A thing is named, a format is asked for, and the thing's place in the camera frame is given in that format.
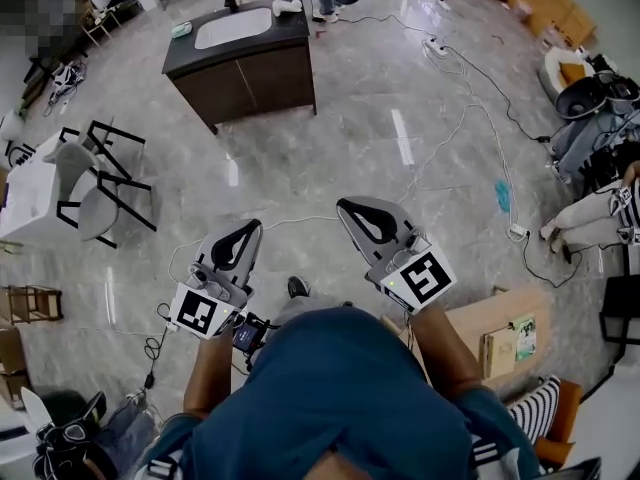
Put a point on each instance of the blue cloth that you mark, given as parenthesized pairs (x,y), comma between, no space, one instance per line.
(504,195)

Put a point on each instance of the light wooden coffee table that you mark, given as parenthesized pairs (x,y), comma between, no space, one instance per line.
(475,313)

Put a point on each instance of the black rack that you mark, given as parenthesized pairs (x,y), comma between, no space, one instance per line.
(20,157)

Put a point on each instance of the person's left forearm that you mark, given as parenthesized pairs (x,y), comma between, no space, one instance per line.
(207,378)

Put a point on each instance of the white sink basin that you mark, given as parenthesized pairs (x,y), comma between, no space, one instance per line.
(232,28)

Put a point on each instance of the small pink box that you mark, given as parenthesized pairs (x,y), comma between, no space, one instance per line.
(523,9)

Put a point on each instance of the pale green soap dish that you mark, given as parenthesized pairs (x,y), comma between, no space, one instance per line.
(181,29)

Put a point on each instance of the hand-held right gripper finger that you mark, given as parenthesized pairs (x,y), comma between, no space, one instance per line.
(356,235)
(400,217)

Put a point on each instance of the black white striped cushion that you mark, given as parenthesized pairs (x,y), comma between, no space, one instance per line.
(537,408)

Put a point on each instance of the beige book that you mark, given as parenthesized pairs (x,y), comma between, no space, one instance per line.
(497,353)

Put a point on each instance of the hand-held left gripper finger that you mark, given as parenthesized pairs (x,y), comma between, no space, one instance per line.
(248,265)
(206,254)

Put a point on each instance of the green book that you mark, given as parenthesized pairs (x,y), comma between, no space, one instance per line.
(525,340)

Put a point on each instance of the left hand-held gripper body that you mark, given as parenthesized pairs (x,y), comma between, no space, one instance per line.
(197,313)

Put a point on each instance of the orange cushion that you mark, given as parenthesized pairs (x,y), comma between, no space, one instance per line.
(572,73)

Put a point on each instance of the brown cardboard boxes pile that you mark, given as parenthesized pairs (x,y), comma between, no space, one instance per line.
(550,3)

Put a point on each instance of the light wooden chair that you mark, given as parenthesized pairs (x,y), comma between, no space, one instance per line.
(100,23)

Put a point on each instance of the person's right forearm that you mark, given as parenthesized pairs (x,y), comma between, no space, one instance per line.
(440,353)

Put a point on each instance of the black waist-mounted device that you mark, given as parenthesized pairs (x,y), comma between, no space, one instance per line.
(246,338)

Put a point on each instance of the dark wooden vanity cabinet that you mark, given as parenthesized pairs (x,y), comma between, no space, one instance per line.
(260,88)

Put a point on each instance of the person's left leg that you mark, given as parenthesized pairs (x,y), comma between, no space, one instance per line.
(295,310)

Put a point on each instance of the white table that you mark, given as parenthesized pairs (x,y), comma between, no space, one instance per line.
(30,203)

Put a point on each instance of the brown frame side table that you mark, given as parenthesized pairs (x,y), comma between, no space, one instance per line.
(30,305)

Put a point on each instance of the black low table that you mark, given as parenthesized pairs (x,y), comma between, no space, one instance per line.
(620,308)

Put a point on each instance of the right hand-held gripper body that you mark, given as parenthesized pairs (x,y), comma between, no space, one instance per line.
(425,280)

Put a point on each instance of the white round pet bed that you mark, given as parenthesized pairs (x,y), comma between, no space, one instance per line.
(550,83)

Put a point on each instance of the white power strip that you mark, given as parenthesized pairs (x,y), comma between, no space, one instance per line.
(173,326)
(443,4)
(435,48)
(518,231)

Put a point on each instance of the white towel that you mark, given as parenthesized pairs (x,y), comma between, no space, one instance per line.
(287,7)

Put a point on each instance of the person's blue shirt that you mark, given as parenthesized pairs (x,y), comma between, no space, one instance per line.
(335,398)

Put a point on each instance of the orange armchair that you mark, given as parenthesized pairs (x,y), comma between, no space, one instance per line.
(570,408)

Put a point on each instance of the person's left shoe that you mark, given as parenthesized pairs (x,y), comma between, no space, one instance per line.
(298,287)

